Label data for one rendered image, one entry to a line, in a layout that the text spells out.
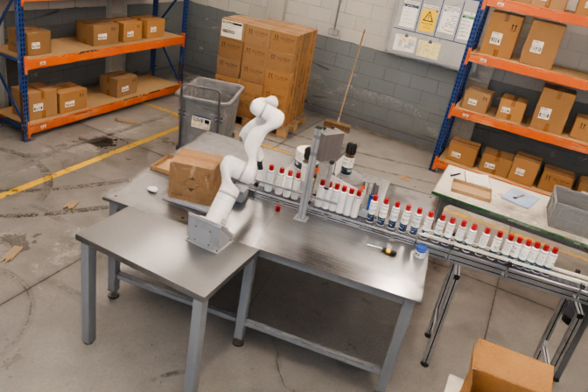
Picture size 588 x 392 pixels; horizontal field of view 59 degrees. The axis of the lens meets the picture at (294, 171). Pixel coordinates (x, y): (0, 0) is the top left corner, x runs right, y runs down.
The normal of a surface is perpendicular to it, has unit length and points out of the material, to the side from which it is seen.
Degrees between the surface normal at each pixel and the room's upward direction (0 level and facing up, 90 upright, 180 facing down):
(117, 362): 0
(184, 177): 90
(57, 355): 0
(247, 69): 89
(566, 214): 90
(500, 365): 38
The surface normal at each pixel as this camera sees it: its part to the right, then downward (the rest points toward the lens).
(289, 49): -0.33, 0.36
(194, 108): -0.14, 0.45
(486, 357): -0.08, -0.52
